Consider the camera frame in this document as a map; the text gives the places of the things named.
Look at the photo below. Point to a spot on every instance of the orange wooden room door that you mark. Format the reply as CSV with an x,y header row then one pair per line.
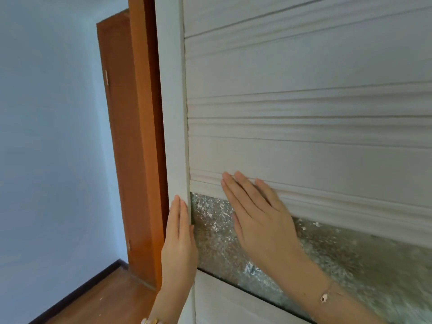
x,y
121,131

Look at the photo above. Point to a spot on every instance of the person's right hand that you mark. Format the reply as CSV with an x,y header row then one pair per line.
x,y
266,229

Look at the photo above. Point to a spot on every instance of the person's left hand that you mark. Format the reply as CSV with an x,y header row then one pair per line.
x,y
177,256

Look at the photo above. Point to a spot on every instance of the white wardrobe sliding door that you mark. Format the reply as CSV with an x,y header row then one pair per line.
x,y
303,131

